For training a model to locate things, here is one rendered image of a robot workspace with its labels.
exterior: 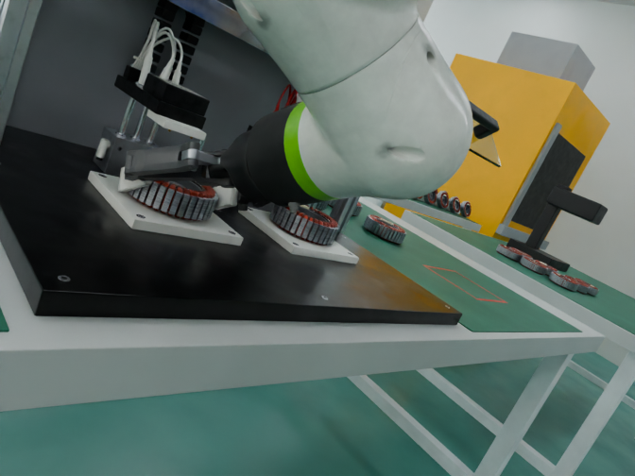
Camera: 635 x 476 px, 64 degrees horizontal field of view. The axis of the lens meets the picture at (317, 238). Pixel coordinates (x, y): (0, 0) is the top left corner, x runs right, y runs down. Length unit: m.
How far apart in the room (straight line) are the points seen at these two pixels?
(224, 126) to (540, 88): 3.61
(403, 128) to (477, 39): 6.81
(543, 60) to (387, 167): 4.42
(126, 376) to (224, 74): 0.64
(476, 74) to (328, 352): 4.21
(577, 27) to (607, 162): 1.59
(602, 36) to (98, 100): 6.02
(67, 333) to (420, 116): 0.29
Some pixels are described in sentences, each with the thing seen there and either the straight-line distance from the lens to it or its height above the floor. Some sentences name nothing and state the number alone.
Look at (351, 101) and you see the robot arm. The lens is 0.35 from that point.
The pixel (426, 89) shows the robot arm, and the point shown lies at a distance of 0.36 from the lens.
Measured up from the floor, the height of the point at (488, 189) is 1.00.
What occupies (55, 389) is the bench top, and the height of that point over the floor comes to 0.71.
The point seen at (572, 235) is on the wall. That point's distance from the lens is 5.95.
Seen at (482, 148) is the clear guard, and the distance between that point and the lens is 0.83.
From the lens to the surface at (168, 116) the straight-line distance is 0.69.
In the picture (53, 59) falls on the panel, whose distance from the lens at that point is 0.85.
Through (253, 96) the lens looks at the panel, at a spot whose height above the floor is 0.94.
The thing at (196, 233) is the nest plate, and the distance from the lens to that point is 0.62.
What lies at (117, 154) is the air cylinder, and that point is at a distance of 0.76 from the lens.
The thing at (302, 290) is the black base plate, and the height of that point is 0.77.
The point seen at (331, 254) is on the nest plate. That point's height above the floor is 0.78.
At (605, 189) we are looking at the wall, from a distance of 5.95.
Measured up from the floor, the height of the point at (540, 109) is 1.70.
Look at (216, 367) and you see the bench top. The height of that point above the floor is 0.72.
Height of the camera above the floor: 0.96
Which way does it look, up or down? 12 degrees down
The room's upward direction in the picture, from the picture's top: 25 degrees clockwise
